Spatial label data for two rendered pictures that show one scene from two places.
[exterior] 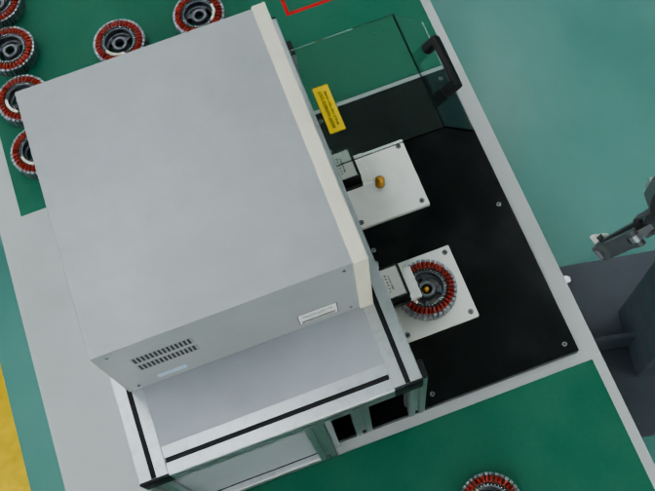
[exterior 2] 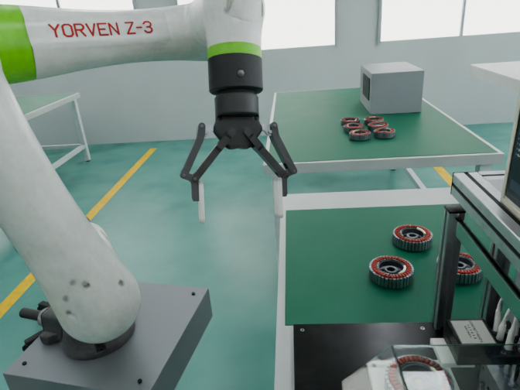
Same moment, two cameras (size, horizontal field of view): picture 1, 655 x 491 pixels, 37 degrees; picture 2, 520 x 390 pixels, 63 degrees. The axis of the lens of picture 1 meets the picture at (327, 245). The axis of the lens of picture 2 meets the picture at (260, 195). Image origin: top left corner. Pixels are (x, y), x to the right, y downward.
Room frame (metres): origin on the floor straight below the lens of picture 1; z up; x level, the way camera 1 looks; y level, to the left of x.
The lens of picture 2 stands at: (1.12, -0.28, 1.43)
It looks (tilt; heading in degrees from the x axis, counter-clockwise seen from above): 24 degrees down; 194
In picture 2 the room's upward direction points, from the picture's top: 4 degrees counter-clockwise
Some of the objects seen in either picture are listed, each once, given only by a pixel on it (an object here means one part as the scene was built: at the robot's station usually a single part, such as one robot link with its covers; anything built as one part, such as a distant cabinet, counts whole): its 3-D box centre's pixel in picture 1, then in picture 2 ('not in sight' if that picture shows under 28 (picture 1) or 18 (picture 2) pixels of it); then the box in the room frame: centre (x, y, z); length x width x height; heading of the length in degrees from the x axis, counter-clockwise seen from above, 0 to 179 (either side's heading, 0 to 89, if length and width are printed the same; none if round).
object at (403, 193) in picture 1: (379, 185); not in sight; (0.78, -0.13, 0.78); 0.15 x 0.15 x 0.01; 9
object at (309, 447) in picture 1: (249, 463); not in sight; (0.27, 0.20, 0.91); 0.28 x 0.03 x 0.32; 99
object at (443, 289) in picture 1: (426, 289); not in sight; (0.54, -0.16, 0.80); 0.11 x 0.11 x 0.04
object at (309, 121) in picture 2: not in sight; (352, 165); (-1.72, -0.30, 0.37); 1.85 x 1.10 x 0.75; 9
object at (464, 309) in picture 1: (426, 293); not in sight; (0.54, -0.16, 0.78); 0.15 x 0.15 x 0.01; 9
